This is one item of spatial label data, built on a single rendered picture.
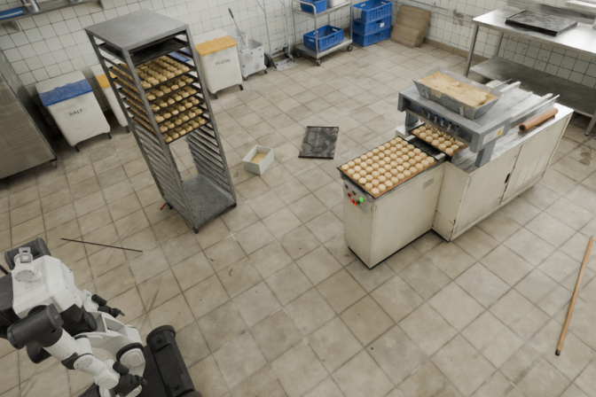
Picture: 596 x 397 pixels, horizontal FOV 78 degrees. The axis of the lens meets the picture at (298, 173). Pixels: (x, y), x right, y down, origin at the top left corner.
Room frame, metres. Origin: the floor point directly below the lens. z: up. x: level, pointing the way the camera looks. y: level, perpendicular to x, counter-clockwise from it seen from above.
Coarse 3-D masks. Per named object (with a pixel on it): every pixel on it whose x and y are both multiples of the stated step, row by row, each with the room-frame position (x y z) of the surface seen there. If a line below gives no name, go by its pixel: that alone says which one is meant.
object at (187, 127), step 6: (138, 120) 2.74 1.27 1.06; (192, 120) 2.66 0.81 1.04; (198, 120) 2.63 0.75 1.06; (204, 120) 2.61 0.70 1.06; (144, 126) 2.66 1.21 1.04; (180, 126) 2.59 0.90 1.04; (186, 126) 2.55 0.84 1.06; (192, 126) 2.55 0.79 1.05; (198, 126) 2.56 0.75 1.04; (168, 132) 2.51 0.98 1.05; (174, 132) 2.49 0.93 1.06; (180, 132) 2.47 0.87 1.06; (186, 132) 2.49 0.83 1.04; (168, 138) 2.40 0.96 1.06; (174, 138) 2.42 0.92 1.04
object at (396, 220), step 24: (432, 168) 1.96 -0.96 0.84; (408, 192) 1.85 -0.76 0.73; (432, 192) 1.98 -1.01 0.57; (360, 216) 1.81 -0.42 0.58; (384, 216) 1.75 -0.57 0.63; (408, 216) 1.87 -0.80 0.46; (432, 216) 2.01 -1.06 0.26; (360, 240) 1.80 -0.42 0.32; (384, 240) 1.76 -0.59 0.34; (408, 240) 1.89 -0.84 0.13
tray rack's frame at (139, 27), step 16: (128, 16) 2.94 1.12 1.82; (144, 16) 2.89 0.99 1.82; (160, 16) 2.85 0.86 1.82; (96, 32) 2.66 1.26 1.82; (112, 32) 2.62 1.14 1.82; (128, 32) 2.58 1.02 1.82; (144, 32) 2.54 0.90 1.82; (160, 32) 2.50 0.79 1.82; (176, 32) 2.55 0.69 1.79; (96, 48) 2.78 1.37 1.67; (128, 48) 2.33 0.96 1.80; (112, 80) 2.78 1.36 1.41; (192, 176) 3.02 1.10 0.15; (160, 192) 2.78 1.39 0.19; (192, 192) 2.77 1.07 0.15; (208, 192) 2.74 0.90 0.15; (224, 192) 2.72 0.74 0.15; (176, 208) 2.57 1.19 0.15; (208, 208) 2.52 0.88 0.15; (224, 208) 2.52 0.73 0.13; (192, 224) 2.34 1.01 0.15
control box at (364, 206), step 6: (348, 180) 1.94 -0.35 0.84; (348, 186) 1.89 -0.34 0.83; (354, 186) 1.87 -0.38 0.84; (348, 192) 1.89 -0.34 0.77; (360, 192) 1.80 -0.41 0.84; (354, 198) 1.83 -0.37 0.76; (366, 198) 1.73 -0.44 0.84; (354, 204) 1.83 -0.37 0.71; (360, 204) 1.77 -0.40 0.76; (366, 204) 1.73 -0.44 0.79; (366, 210) 1.73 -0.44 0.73
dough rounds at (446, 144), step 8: (416, 128) 2.37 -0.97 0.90; (424, 128) 2.33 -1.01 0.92; (432, 128) 2.32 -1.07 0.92; (424, 136) 2.24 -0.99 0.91; (432, 136) 2.23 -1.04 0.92; (440, 136) 2.23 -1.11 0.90; (432, 144) 2.15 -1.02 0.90; (440, 144) 2.11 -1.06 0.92; (448, 144) 2.10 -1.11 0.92; (456, 144) 2.11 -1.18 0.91; (464, 144) 2.10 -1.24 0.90; (448, 152) 2.03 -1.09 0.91; (456, 152) 2.03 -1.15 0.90
